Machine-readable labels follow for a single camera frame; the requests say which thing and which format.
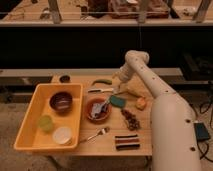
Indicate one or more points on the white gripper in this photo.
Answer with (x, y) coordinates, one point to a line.
(125, 73)

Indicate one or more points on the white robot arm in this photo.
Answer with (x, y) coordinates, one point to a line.
(174, 145)

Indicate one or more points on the white plastic cup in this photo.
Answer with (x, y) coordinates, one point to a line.
(62, 135)

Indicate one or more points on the green plastic cup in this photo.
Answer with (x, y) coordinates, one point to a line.
(45, 123)

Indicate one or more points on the yellow toy corn piece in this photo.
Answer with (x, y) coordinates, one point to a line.
(136, 87)

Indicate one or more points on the green sponge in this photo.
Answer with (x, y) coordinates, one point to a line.
(117, 101)

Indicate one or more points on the orange toy fruit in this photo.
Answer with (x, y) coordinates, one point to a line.
(141, 103)

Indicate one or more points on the orange clay plate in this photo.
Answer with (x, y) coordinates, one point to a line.
(103, 117)

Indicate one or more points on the crumpled grey foil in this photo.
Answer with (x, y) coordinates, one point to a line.
(98, 109)

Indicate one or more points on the wooden table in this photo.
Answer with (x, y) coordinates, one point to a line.
(104, 145)

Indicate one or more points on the brown dried twig bunch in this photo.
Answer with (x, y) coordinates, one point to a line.
(131, 121)

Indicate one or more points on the small dark round lid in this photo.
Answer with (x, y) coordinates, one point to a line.
(64, 79)

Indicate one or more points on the striped folded cloth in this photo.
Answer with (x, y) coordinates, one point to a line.
(127, 142)

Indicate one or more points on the dark brown bowl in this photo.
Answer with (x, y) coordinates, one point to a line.
(61, 102)

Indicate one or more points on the metal fork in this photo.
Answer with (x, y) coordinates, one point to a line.
(100, 132)

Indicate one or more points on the yellow plastic bin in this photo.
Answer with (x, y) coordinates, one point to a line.
(31, 138)

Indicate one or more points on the dark power adapter box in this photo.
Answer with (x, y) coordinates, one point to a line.
(201, 131)

